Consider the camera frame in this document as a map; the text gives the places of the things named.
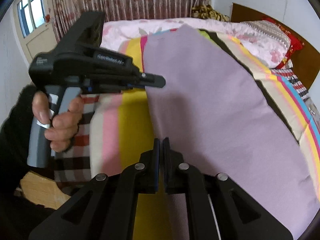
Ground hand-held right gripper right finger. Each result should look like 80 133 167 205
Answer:
162 137 293 240

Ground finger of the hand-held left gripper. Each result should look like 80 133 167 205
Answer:
125 82 147 91
136 72 166 88

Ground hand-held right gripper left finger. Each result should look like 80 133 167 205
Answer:
29 138 161 240

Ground purple pants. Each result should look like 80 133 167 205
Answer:
143 24 320 240

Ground person's left forearm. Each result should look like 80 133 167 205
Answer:
0 84 57 240

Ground person's left hand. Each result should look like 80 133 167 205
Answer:
32 91 85 153

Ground colourful striped blanket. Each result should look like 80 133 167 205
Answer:
89 29 320 240

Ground white door with window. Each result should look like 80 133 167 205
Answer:
12 0 57 58

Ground pale pink floral quilt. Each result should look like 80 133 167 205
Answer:
101 17 253 55

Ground plaid bed sheet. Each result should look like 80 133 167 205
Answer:
53 66 309 183

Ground floral curtain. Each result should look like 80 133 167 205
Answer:
46 0 213 42

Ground brown and yellow blanket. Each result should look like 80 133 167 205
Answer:
191 4 230 22

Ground zigzag and floral pillow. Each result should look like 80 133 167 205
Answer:
239 20 292 68

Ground red embroidered pillow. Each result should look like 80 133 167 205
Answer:
262 17 305 70

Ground dark brown plain headboard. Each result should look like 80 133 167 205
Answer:
230 2 320 91

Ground long white wall cable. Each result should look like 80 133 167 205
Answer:
271 0 288 23

